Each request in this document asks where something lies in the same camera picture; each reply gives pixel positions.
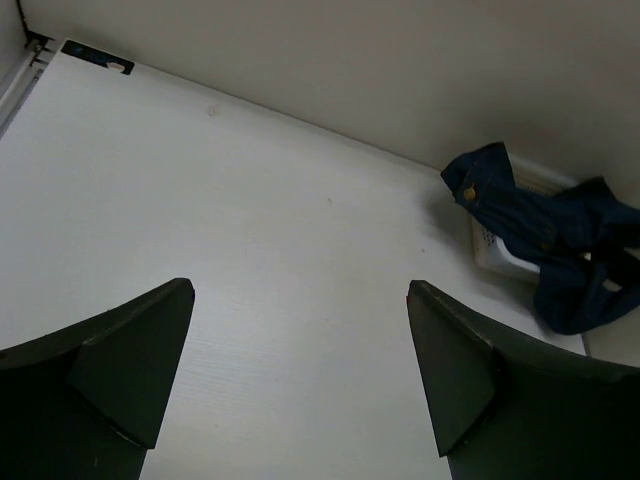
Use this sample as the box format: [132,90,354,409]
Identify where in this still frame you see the aluminium frame rail left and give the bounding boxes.
[1,39,54,136]

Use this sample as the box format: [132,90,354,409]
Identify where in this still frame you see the black label sticker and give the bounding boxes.
[61,40,135,75]

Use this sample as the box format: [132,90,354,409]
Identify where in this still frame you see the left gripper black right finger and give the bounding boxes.
[407,280,639,479]

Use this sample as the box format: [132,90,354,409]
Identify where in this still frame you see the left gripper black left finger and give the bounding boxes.
[1,278,195,479]

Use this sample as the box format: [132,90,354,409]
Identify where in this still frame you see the dark blue denim trousers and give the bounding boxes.
[441,142,639,335]

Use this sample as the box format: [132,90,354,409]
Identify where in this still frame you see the white plastic perforated basket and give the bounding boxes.
[470,154,578,284]

